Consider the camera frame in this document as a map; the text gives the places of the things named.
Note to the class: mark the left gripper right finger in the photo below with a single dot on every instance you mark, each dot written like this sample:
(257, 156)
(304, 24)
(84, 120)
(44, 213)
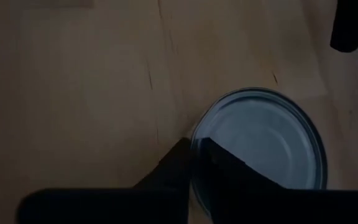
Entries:
(275, 207)

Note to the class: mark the green tuna can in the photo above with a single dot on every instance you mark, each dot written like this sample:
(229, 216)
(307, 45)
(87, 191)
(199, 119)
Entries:
(266, 133)

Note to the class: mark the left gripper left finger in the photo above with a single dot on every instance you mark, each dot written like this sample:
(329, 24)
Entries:
(120, 207)

